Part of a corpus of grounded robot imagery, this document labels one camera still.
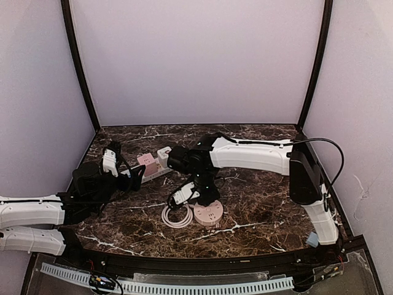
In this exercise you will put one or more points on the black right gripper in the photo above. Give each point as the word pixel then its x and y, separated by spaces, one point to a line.
pixel 207 196

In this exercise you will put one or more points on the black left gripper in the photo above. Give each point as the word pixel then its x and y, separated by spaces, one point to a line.
pixel 125 179

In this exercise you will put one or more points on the white cube socket adapter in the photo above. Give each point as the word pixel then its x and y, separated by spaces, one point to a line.
pixel 163 156

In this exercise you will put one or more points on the white multicolour power strip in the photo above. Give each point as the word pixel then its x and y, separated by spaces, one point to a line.
pixel 161 171

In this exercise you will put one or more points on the pink cube socket adapter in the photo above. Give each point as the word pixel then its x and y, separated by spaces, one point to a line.
pixel 149 162

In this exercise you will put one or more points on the pink round power socket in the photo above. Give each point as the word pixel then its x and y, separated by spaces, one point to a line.
pixel 207 216

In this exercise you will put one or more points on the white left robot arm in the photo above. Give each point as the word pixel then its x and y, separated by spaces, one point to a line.
pixel 29 224

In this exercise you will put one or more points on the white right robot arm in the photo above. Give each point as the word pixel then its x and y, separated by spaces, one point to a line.
pixel 292 158

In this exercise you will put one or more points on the small green circuit board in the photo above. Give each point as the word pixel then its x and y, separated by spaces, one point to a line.
pixel 101 282

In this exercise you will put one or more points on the light blue cube adapter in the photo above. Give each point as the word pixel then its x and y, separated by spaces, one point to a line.
pixel 312 240

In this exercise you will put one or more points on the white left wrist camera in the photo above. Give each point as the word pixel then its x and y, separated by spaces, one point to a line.
pixel 111 158

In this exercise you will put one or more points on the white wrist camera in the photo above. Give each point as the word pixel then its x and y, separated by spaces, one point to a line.
pixel 184 194
pixel 111 158

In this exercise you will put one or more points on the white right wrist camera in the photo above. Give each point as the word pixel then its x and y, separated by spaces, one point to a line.
pixel 184 194

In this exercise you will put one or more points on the grey slotted cable duct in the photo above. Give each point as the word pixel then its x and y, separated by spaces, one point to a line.
pixel 154 284

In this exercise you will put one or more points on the black left frame post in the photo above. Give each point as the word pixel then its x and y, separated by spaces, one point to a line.
pixel 77 62

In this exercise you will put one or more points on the black frame post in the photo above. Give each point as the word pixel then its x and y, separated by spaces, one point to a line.
pixel 320 50
pixel 77 62

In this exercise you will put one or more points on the black right frame post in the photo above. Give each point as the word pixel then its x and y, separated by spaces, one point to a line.
pixel 320 50

